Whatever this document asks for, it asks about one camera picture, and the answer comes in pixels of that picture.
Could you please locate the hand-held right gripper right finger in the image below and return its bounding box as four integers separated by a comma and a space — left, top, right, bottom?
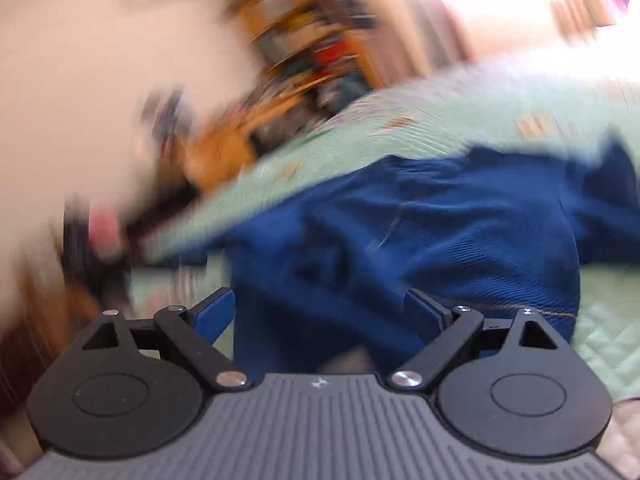
389, 287, 559, 391

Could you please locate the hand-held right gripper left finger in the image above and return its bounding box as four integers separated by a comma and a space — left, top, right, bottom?
82, 287, 253, 392

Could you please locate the blue knit sweater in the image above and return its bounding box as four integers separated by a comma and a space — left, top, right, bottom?
222, 142, 640, 382

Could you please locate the pink red cloth pile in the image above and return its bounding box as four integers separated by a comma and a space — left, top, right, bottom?
89, 207, 127, 259

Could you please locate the green quilted bedspread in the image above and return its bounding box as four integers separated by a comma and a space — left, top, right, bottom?
130, 55, 640, 402

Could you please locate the pink curtain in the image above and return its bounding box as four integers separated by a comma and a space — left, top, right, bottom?
350, 0, 477, 87

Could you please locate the wooden bookshelf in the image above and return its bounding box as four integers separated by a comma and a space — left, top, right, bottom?
234, 0, 392, 112

